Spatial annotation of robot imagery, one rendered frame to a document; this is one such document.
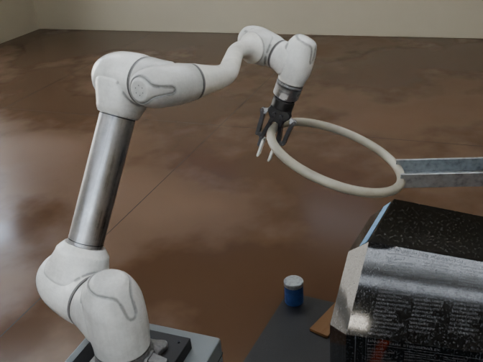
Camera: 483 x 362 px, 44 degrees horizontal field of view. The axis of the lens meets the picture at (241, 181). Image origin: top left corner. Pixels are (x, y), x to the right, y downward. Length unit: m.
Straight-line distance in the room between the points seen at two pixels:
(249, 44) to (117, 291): 0.90
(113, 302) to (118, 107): 0.51
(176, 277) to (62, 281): 1.81
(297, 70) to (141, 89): 0.61
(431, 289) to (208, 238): 1.94
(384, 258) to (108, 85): 1.12
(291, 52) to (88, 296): 0.96
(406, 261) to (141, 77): 1.13
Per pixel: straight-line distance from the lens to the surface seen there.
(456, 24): 8.15
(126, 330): 1.60
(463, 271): 2.15
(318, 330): 3.02
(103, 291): 1.57
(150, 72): 1.55
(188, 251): 3.69
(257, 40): 2.01
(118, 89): 1.65
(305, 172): 1.84
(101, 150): 1.68
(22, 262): 3.93
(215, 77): 1.67
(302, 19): 8.45
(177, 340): 1.79
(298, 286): 3.10
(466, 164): 2.19
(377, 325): 2.15
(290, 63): 1.96
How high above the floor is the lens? 2.01
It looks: 27 degrees down
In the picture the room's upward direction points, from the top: 4 degrees counter-clockwise
